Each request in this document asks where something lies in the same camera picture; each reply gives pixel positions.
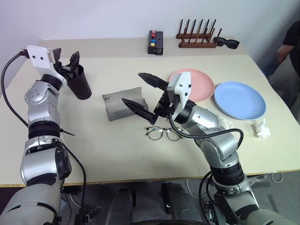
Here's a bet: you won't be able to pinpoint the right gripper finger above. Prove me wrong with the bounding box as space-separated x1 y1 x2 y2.
121 97 156 122
138 73 169 90

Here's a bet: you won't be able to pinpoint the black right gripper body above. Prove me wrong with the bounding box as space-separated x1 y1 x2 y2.
150 90 178 125

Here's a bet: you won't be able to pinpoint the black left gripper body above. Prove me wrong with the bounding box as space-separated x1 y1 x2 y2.
55 61 76 79

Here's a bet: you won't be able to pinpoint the black cup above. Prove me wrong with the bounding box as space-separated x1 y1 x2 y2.
66 65 92 101

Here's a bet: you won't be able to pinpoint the thin-rimmed clear glasses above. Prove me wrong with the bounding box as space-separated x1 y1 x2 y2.
145 126 184 142

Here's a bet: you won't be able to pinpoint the grey folded cloth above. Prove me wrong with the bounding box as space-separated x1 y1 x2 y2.
102 87 149 122

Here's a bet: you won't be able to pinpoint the black box with coloured buttons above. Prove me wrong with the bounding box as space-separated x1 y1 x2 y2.
147 30 164 57

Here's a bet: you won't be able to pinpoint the pink plate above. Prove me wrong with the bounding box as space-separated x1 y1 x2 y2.
169 68 215 102

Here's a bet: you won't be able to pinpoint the brown wooden plate rack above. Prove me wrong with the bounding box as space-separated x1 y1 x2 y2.
176 19 223 49

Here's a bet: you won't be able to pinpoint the black zip tie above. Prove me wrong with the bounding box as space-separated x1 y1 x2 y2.
58 128 76 137

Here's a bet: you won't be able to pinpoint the small crumpled white tissue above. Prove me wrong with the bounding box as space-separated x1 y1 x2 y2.
220 116 234 128

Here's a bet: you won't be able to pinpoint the blue plate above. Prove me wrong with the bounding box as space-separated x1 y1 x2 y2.
213 81 267 121

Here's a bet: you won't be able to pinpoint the black sunglasses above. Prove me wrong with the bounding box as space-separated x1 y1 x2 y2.
212 36 240 50

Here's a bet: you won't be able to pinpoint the large crumpled white tissue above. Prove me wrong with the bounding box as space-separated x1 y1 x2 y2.
253 118 271 139

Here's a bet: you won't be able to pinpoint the bystander in black shirt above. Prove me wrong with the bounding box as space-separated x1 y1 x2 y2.
268 20 300 109

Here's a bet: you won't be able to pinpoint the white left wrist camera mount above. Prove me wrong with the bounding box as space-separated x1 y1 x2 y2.
26 45 68 88

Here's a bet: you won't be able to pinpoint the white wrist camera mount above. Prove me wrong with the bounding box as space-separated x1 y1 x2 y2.
167 72 192 118
26 45 68 88

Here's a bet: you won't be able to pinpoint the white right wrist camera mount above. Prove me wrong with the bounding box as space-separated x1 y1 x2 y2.
167 72 192 118

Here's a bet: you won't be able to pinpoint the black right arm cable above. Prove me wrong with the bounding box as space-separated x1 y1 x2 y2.
168 114 244 211

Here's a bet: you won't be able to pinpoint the white cable under table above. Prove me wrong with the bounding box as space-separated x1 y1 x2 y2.
271 172 285 183

